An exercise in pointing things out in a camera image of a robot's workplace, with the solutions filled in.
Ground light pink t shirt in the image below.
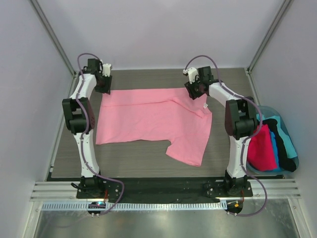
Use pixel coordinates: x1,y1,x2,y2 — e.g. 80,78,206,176
96,88,212,167

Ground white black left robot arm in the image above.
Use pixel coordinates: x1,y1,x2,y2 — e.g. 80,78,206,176
62,53,112,198

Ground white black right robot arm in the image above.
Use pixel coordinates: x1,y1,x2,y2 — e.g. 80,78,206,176
183,66,260,196

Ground blue t shirt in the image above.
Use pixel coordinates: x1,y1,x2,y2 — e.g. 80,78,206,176
270,131,281,172

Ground magenta t shirt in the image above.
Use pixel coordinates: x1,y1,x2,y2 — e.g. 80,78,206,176
247,125,278,172

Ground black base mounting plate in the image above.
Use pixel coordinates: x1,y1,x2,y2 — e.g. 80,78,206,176
71,177,253,204

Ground turquoise t shirt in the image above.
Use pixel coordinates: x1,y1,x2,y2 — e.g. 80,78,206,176
262,114,298,159

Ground black t shirt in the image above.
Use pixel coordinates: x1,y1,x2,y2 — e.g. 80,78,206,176
263,119,297,172

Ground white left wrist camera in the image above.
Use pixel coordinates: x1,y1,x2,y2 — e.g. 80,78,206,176
102,63,112,77

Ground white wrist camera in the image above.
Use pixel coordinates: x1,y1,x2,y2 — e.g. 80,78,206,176
183,67,199,84
102,63,112,77

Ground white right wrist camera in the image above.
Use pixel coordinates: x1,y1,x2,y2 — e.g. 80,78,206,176
183,67,199,84

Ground left aluminium corner post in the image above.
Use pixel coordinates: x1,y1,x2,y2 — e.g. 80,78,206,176
29,0,78,79

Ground aluminium corner post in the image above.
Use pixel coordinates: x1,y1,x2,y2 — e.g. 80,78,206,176
29,0,78,79
248,0,295,72

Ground right aluminium corner post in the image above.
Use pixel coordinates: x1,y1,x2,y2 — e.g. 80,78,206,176
248,0,295,72

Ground slotted white cable duct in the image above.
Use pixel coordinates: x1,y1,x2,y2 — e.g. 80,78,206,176
42,201,227,212

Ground aluminium front frame rail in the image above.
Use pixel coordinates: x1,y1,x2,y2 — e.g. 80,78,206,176
30,178,301,204

